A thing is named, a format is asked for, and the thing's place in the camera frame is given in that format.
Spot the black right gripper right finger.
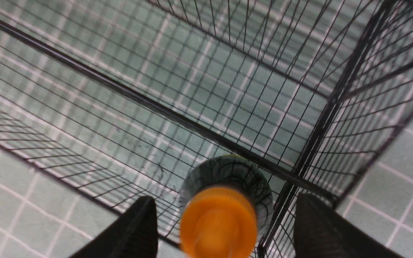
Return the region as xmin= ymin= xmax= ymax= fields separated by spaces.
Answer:
xmin=294 ymin=193 xmax=401 ymax=258

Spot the black wire mesh shelf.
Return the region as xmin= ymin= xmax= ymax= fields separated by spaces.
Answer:
xmin=0 ymin=0 xmax=413 ymax=258

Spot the orange cap seasoning bottle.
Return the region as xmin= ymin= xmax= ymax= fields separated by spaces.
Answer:
xmin=179 ymin=154 xmax=274 ymax=258

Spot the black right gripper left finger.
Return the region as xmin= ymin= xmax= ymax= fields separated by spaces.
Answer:
xmin=71 ymin=196 xmax=158 ymax=258

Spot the green checkered tablecloth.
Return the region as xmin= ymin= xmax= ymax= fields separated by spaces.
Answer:
xmin=0 ymin=0 xmax=413 ymax=258

